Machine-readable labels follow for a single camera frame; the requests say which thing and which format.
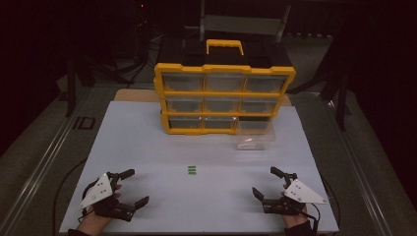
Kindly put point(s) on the clear plastic drawer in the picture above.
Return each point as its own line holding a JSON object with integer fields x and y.
{"x": 255, "y": 132}

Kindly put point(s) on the metal floor rail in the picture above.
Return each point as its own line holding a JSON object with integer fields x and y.
{"x": 360, "y": 183}
{"x": 39, "y": 170}

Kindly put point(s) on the person's left hand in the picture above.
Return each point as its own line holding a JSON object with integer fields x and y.
{"x": 91, "y": 223}

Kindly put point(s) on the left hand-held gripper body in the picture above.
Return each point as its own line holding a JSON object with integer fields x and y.
{"x": 101, "y": 191}

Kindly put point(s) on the group of clear cabinet drawers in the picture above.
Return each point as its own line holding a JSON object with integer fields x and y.
{"x": 183, "y": 82}

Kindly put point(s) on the yellow black organizer cabinet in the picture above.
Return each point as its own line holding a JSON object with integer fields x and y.
{"x": 203, "y": 94}

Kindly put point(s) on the grey metal shelf stand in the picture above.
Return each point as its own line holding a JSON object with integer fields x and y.
{"x": 242, "y": 24}

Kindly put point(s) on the person's right hand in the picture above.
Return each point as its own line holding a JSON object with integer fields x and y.
{"x": 294, "y": 220}

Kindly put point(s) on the black stand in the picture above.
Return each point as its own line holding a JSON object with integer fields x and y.
{"x": 342, "y": 108}
{"x": 70, "y": 98}

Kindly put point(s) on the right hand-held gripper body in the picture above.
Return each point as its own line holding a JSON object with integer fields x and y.
{"x": 303, "y": 193}

